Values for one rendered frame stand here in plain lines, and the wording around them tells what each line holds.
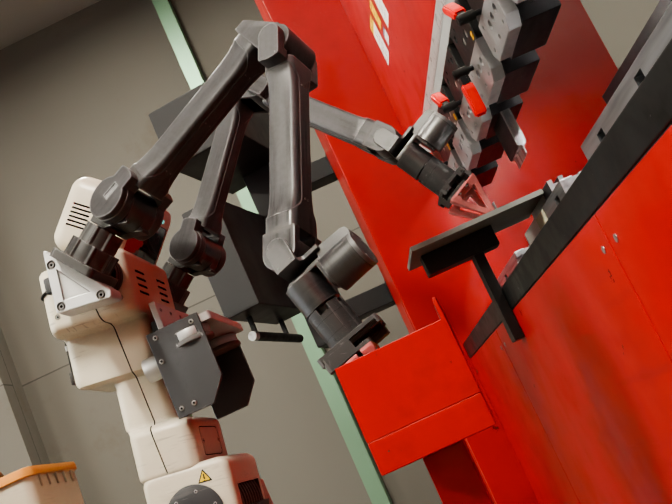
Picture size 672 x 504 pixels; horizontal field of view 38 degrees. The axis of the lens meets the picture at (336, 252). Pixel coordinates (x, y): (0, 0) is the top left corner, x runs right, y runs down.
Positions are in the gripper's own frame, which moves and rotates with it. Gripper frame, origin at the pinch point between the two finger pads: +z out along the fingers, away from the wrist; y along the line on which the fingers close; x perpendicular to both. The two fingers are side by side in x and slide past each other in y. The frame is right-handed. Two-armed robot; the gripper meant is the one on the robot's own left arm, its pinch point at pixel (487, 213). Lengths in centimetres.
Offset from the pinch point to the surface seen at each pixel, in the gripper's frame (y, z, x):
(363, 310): 141, -25, 15
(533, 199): -6.4, 5.6, -5.5
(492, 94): -16.0, -10.8, -13.7
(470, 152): 18.4, -12.4, -13.4
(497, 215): -6.5, 2.2, 1.0
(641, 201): -86, 19, 13
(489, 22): -34.8, -15.4, -16.2
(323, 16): 85, -82, -42
